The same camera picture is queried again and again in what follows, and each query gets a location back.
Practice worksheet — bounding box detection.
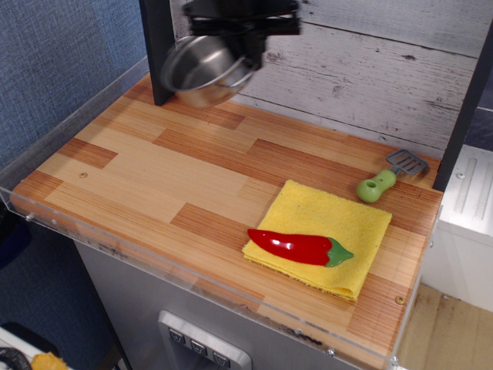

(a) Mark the red toy chili pepper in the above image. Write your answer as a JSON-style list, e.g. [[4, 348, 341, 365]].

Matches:
[[247, 229, 354, 267]]

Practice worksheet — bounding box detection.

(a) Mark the silver steel pot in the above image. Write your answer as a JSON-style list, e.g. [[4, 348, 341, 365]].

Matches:
[[160, 35, 256, 108]]

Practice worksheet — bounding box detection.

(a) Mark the yellow folded cloth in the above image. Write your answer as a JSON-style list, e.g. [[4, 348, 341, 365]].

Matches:
[[243, 180, 392, 301]]

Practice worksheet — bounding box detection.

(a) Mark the grey toy fridge cabinet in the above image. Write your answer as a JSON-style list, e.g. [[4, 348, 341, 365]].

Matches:
[[76, 243, 390, 369]]

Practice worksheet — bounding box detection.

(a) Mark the dark grey vertical post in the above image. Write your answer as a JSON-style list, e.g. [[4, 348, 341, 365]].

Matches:
[[139, 0, 175, 106]]

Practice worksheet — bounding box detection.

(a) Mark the silver dispenser panel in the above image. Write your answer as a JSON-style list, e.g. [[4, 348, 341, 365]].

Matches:
[[158, 310, 253, 369]]

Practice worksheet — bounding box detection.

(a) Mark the yellow object bottom left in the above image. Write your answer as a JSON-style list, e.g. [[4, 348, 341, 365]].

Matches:
[[31, 352, 69, 370]]

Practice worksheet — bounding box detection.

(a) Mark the black braided cable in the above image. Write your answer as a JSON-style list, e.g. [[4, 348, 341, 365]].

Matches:
[[0, 346, 34, 370]]

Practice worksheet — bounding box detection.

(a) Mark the clear acrylic guard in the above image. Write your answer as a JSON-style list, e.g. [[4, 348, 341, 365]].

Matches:
[[1, 59, 442, 368]]

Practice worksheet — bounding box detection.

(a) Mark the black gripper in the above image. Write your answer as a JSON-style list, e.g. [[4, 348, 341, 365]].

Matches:
[[182, 0, 300, 70]]

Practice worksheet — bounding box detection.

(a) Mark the green handled toy spatula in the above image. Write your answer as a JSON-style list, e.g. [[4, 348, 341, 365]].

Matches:
[[356, 150, 428, 204]]

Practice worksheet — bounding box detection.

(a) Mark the dark right vertical post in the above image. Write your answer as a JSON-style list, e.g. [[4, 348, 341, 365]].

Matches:
[[433, 24, 492, 192]]

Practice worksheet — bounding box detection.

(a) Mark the white side cabinet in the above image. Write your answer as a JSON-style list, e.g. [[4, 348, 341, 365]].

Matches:
[[421, 145, 492, 311]]

